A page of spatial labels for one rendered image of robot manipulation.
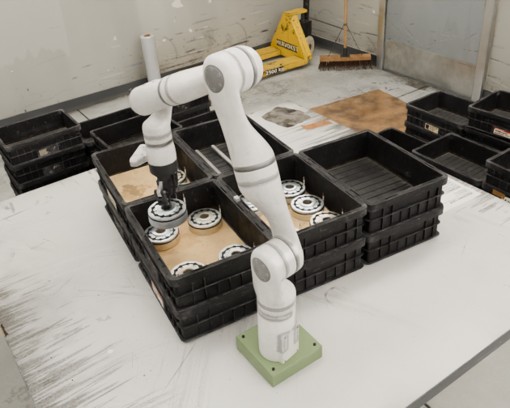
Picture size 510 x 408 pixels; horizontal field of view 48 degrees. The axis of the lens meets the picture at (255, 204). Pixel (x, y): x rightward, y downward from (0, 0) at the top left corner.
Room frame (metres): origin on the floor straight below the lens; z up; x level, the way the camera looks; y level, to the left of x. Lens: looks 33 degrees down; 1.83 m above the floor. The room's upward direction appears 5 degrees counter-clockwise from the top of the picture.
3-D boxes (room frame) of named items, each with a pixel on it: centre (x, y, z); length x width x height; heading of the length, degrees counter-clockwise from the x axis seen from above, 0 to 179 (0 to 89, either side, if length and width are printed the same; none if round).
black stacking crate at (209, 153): (1.79, 0.07, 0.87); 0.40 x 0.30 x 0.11; 25
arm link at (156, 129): (1.31, 0.22, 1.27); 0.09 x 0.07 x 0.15; 137
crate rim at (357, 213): (1.43, -0.10, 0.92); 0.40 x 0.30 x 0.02; 25
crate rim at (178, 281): (1.30, 0.17, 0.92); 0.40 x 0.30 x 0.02; 25
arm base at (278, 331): (0.99, -0.03, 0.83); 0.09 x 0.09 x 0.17; 44
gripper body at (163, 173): (1.30, 0.23, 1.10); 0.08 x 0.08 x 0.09
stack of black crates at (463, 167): (2.34, -1.01, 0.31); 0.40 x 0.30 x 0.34; 33
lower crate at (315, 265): (1.43, -0.10, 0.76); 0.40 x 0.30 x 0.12; 25
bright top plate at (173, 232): (1.37, 0.28, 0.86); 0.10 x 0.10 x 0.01
